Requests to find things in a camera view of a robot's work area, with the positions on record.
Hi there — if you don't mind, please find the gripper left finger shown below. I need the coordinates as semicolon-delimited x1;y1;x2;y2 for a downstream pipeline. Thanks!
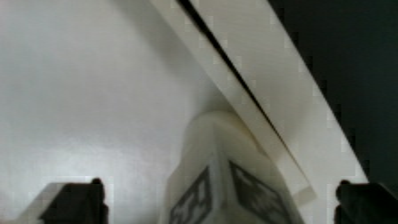
38;177;112;224

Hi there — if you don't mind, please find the white u-shaped fence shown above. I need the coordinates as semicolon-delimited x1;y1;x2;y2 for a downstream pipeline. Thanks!
187;0;366;224

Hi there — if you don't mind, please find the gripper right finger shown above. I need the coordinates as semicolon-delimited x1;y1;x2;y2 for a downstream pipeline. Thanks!
335;180;398;224

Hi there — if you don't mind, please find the white leg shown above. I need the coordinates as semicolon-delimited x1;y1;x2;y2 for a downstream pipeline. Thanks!
157;111;304;224

